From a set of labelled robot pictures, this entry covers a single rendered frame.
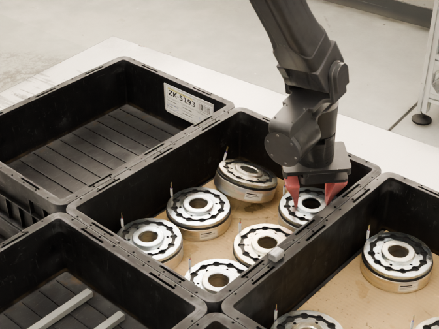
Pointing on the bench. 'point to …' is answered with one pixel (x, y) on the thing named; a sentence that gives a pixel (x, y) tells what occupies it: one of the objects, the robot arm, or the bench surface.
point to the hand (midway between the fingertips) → (311, 200)
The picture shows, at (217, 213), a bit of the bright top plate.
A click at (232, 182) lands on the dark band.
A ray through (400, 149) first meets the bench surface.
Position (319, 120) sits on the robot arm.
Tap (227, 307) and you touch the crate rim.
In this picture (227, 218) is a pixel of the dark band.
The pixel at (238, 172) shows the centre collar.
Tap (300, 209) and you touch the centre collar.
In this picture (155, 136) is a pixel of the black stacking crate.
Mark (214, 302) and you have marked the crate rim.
